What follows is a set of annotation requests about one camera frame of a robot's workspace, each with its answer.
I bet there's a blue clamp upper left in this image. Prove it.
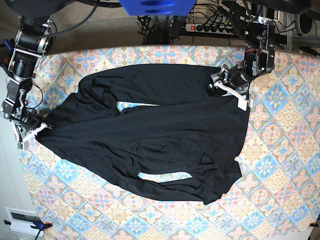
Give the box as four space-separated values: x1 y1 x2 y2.
0 38 17 81

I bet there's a blue clamp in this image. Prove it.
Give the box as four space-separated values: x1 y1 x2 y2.
4 220 53 240
0 38 17 81

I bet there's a black t-shirt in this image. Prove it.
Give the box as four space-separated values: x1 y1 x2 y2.
35 64 250 205

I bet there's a patterned tablecloth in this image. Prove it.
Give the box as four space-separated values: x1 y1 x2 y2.
18 51 320 240

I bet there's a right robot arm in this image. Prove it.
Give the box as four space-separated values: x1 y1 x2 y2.
0 0 71 149

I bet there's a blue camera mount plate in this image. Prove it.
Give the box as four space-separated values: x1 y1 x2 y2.
119 0 196 16

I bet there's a white floor box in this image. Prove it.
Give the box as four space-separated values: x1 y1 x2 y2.
5 207 42 237

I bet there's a white speaker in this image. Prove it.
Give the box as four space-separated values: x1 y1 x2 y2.
296 13 313 36

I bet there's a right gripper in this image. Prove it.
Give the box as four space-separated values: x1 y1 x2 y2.
0 97 52 150

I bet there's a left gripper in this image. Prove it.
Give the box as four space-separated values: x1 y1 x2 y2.
208 60 275 110

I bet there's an orange clamp lower right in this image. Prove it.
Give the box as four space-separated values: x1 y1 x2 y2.
309 222 319 228

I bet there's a white power strip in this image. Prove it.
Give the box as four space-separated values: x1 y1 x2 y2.
184 23 234 35

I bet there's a blue clamp lower left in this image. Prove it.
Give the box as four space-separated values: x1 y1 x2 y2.
4 220 53 240

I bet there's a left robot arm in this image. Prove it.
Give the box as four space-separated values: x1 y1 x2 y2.
209 0 320 111

